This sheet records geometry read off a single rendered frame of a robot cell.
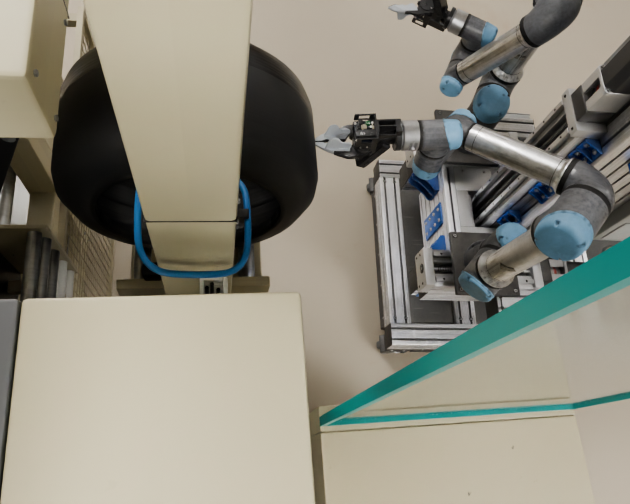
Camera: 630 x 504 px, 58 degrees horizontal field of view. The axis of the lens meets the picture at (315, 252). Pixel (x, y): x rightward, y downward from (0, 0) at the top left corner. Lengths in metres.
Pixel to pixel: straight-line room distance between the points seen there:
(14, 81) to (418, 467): 0.95
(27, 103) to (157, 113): 0.30
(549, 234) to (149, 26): 1.09
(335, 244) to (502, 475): 1.62
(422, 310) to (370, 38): 1.61
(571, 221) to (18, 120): 1.10
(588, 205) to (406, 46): 2.13
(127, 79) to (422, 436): 0.90
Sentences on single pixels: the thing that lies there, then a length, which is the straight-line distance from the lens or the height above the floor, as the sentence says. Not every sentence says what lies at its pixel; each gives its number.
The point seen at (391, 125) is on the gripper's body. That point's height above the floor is 1.29.
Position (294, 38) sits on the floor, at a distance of 3.26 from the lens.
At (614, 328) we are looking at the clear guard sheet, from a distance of 0.49.
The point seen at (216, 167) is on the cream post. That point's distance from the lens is 0.70.
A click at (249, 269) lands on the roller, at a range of 1.59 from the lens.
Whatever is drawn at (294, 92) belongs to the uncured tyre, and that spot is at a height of 1.38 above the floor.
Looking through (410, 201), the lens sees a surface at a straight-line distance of 2.61.
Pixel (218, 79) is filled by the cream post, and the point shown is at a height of 1.98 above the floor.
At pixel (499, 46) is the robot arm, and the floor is 1.17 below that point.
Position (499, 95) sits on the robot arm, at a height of 0.95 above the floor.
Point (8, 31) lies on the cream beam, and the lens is 0.88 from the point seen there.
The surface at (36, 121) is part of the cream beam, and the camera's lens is 0.91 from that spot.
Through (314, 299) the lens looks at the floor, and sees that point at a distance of 2.56.
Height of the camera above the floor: 2.42
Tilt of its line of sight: 67 degrees down
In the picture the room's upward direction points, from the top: 24 degrees clockwise
